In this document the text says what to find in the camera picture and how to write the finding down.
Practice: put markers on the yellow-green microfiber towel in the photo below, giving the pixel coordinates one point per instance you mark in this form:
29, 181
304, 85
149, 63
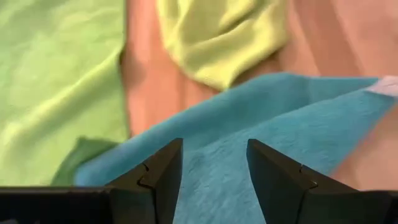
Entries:
217, 46

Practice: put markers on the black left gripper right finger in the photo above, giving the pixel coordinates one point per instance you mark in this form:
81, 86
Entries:
280, 193

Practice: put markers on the green microfiber towel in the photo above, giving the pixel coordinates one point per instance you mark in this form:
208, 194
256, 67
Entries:
56, 77

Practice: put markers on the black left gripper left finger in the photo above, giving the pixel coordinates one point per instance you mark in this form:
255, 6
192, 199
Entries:
161, 186

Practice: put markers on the teal microfiber towel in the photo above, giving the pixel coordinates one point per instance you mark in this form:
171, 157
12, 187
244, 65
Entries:
248, 118

